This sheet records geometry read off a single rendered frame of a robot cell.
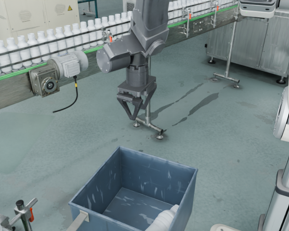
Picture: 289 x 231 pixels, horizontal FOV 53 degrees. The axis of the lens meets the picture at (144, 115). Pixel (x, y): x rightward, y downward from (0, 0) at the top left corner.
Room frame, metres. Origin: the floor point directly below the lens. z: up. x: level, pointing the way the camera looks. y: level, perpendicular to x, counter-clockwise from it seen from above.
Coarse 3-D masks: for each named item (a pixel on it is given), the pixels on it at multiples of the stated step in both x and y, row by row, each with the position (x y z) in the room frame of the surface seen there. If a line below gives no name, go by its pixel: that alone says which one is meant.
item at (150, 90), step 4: (152, 84) 0.69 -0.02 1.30; (156, 84) 0.71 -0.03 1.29; (148, 88) 0.67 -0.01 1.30; (152, 88) 0.69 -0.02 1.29; (144, 92) 0.66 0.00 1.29; (148, 92) 0.67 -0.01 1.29; (152, 92) 0.70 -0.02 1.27; (140, 96) 0.73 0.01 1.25; (148, 96) 0.71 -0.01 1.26; (148, 100) 0.71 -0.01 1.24; (144, 104) 0.71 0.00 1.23; (140, 108) 0.72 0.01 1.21; (144, 108) 0.71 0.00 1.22
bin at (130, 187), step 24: (120, 168) 0.88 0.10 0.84; (144, 168) 0.83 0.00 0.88; (168, 168) 0.79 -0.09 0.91; (192, 168) 0.76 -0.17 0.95; (96, 192) 0.72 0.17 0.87; (120, 192) 0.85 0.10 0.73; (144, 192) 0.83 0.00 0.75; (168, 192) 0.79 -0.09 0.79; (192, 192) 0.72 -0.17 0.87; (72, 216) 0.60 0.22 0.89; (96, 216) 0.56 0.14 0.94; (120, 216) 0.73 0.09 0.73; (144, 216) 0.73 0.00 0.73
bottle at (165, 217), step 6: (168, 210) 0.70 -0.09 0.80; (174, 210) 0.71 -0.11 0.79; (162, 216) 0.68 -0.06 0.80; (168, 216) 0.67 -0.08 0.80; (156, 222) 0.65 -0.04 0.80; (162, 222) 0.65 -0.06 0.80; (168, 222) 0.65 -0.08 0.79; (150, 228) 0.63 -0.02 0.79; (156, 228) 0.63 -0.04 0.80; (162, 228) 0.63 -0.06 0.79; (168, 228) 0.64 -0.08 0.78
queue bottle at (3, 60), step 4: (0, 40) 1.51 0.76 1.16; (0, 44) 1.48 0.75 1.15; (0, 48) 1.48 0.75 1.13; (4, 48) 1.49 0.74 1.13; (0, 52) 1.47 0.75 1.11; (0, 56) 1.47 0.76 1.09; (4, 56) 1.47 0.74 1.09; (8, 56) 1.49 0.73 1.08; (0, 60) 1.47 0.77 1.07; (4, 60) 1.47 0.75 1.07; (8, 60) 1.48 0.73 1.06; (0, 64) 1.47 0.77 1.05; (4, 64) 1.47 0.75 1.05; (4, 68) 1.47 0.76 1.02; (8, 68) 1.47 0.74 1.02
